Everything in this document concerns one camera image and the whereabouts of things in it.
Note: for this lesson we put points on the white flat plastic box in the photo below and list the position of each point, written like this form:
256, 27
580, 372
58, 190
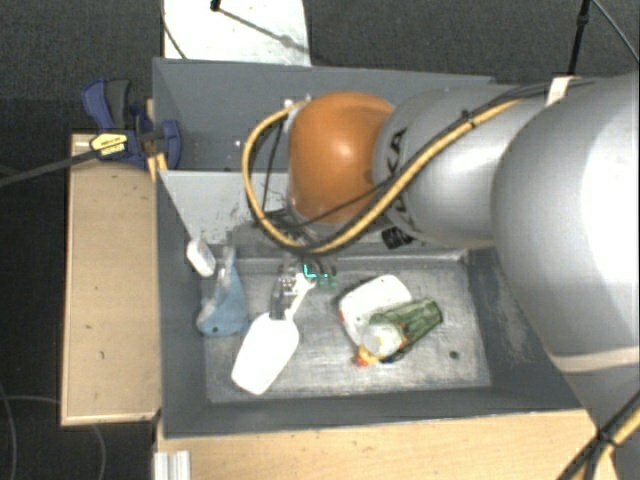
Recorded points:
370, 295

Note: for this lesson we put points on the small white oval object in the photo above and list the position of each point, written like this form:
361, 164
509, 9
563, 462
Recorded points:
201, 258

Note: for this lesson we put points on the grey metal bin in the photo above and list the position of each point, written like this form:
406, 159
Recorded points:
350, 368

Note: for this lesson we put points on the pale wood flat board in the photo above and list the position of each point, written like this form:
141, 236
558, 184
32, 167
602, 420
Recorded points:
112, 288

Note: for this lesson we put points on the white plastic bottle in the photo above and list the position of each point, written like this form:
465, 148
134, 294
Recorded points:
265, 353

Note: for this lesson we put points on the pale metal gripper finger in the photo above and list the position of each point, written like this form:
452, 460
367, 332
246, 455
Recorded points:
279, 298
299, 295

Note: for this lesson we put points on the black cylinder on white bracket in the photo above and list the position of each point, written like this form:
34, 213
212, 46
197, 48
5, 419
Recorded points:
397, 238

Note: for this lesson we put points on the green ribbed cup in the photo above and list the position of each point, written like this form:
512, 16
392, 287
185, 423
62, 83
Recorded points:
417, 318

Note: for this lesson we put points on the light blue toy animal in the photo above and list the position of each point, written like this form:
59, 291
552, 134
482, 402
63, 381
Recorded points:
225, 308

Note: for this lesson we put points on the small yellow and red toy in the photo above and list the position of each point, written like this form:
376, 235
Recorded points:
366, 357

